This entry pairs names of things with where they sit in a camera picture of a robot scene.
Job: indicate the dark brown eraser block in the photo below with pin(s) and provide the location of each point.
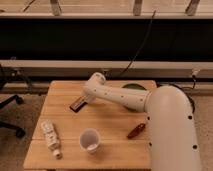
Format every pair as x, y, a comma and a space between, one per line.
78, 104

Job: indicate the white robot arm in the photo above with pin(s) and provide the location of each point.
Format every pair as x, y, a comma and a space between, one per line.
172, 134

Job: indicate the green bowl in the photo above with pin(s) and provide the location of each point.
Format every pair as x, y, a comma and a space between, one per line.
134, 86

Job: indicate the red brown marker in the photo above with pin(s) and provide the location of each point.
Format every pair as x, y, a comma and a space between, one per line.
136, 131

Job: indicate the white plastic cup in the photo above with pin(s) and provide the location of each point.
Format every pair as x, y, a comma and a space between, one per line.
89, 140

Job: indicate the white tube bottle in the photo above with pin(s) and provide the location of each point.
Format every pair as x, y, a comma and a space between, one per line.
51, 137

